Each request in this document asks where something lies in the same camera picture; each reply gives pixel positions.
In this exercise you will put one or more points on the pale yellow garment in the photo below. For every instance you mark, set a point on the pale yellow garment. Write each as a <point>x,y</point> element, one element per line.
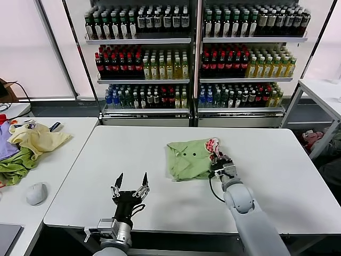
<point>42,140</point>

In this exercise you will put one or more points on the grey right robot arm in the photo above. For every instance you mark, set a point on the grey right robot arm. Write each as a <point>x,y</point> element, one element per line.
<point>247,213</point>

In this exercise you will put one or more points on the grey laptop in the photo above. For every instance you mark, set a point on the grey laptop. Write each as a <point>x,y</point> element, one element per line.
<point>9,238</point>

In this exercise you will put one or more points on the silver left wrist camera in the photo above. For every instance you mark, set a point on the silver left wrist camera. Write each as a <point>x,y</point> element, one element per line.
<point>106,226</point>

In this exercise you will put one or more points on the olive green garment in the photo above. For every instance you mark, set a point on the olive green garment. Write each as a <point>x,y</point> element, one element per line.
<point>13,169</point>

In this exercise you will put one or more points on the purple garment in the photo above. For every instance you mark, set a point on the purple garment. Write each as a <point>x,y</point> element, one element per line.
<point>6,145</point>

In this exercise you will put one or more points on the dark bottles green caps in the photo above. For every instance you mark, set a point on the dark bottles green caps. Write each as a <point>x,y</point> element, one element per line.
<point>110,26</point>
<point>230,25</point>

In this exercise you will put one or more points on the yellow tea bottles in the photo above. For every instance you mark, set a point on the yellow tea bottles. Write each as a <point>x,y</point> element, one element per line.
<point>271,66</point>
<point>166,68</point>

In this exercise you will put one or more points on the blue water bottles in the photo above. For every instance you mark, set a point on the blue water bottles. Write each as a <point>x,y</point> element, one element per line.
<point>206,98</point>
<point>112,98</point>

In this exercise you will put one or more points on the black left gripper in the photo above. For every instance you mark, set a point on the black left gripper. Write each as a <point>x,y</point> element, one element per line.
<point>126,205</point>

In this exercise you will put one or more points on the mixed small dark bottles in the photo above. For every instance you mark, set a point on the mixed small dark bottles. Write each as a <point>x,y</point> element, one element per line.
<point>139,98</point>
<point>234,97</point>

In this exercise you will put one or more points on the cola bottles red caps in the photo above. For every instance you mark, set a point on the cola bottles red caps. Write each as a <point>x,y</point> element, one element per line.
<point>225,64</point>
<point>120,64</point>

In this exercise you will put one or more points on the grey drinks shelf unit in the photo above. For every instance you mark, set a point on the grey drinks shelf unit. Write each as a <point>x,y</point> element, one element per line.
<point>138,41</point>
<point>253,40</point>

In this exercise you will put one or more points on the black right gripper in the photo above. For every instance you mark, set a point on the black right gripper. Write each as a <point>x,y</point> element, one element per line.
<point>218,167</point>

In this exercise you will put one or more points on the red pink toy pile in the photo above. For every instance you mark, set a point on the red pink toy pile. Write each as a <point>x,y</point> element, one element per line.
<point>311,137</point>

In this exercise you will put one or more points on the small yellow drink bottles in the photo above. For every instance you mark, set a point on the small yellow drink bottles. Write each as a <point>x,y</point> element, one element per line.
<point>181,98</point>
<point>275,98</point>

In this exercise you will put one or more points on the small red cap bottles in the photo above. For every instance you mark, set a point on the small red cap bottles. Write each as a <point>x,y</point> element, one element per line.
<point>167,97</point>
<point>262,96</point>

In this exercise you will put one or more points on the grey computer mouse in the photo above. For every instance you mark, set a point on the grey computer mouse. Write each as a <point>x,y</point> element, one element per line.
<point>36,193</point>

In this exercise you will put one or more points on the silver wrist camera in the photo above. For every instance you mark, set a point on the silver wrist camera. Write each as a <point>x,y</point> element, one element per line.
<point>106,226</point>
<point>229,170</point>

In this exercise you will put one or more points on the blue white striped item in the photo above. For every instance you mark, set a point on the blue white striped item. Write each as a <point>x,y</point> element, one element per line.
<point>56,126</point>

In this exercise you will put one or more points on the light green t-shirt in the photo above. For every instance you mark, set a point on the light green t-shirt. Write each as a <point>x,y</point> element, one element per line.
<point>189,160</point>

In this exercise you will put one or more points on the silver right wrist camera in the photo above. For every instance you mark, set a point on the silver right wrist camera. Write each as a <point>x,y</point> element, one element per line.
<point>229,170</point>

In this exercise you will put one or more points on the white printed garment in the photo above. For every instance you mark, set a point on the white printed garment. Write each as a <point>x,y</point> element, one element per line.
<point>30,124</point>

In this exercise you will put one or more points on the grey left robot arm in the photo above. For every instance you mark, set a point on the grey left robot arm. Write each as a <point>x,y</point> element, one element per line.
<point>121,240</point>

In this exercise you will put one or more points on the white metal table frame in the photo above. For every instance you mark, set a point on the white metal table frame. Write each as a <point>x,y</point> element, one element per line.
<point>314,90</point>

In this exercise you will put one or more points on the dark bottles white labels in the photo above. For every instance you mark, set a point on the dark bottles white labels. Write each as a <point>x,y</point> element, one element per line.
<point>163,22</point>

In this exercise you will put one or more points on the dark window frame bar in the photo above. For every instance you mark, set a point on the dark window frame bar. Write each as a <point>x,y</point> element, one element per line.
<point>58,48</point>

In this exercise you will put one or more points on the brown cardboard box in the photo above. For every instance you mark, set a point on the brown cardboard box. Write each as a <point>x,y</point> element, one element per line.
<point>6,92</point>

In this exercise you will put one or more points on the red garment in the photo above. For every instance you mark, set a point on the red garment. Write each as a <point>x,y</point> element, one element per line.
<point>2,118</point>

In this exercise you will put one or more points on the dark bottles beige labels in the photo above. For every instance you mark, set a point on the dark bottles beige labels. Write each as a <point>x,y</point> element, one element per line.
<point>283,22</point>

